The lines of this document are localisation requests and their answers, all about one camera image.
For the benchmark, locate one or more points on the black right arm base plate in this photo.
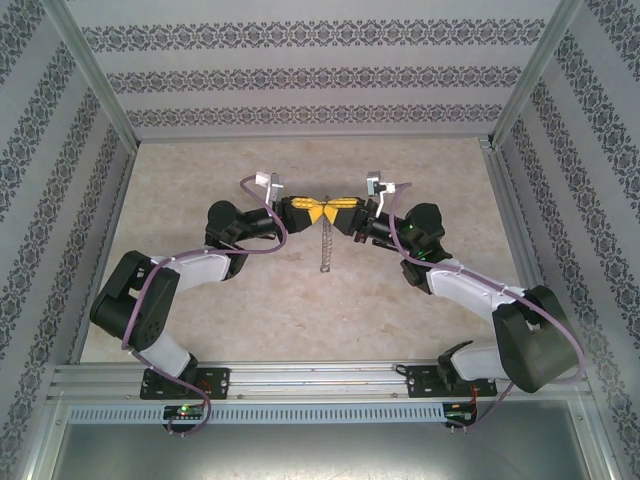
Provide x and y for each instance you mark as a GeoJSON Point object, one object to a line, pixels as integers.
{"type": "Point", "coordinates": [425, 382]}

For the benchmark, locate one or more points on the grey metal panel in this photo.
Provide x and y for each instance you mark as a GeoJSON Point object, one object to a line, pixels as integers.
{"type": "Point", "coordinates": [320, 455]}

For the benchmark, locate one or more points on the aluminium back rail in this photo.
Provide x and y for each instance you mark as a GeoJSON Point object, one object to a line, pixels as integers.
{"type": "Point", "coordinates": [200, 138]}

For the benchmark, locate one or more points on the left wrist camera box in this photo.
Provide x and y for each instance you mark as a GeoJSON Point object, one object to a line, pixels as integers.
{"type": "Point", "coordinates": [270, 185]}

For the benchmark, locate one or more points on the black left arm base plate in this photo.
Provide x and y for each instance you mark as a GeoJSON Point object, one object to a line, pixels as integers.
{"type": "Point", "coordinates": [215, 382]}

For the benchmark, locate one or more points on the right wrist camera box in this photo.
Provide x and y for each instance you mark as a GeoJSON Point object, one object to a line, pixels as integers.
{"type": "Point", "coordinates": [374, 182]}

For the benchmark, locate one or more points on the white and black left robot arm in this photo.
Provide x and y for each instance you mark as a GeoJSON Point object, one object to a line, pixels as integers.
{"type": "Point", "coordinates": [200, 270]}

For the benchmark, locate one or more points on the aluminium frame post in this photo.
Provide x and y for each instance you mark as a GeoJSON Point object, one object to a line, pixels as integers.
{"type": "Point", "coordinates": [90, 65]}
{"type": "Point", "coordinates": [535, 65]}

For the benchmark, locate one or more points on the right circuit board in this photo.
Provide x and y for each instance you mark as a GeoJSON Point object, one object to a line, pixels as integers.
{"type": "Point", "coordinates": [460, 412]}

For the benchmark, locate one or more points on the circuit board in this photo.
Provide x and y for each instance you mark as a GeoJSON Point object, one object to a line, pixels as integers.
{"type": "Point", "coordinates": [185, 411]}
{"type": "Point", "coordinates": [460, 412]}

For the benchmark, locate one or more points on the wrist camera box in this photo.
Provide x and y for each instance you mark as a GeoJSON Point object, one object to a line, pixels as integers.
{"type": "Point", "coordinates": [374, 182]}
{"type": "Point", "coordinates": [270, 185]}

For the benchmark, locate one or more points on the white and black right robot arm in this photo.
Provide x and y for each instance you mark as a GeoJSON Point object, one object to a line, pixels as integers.
{"type": "Point", "coordinates": [465, 290]}

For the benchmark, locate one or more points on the aluminium mounting rail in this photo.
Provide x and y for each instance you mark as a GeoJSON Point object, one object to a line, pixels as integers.
{"type": "Point", "coordinates": [310, 380]}

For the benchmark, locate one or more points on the aluminium side rail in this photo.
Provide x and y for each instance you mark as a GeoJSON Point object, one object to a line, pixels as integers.
{"type": "Point", "coordinates": [507, 200]}
{"type": "Point", "coordinates": [116, 200]}

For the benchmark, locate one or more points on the left circuit board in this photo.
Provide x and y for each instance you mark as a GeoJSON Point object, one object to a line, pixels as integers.
{"type": "Point", "coordinates": [185, 411]}

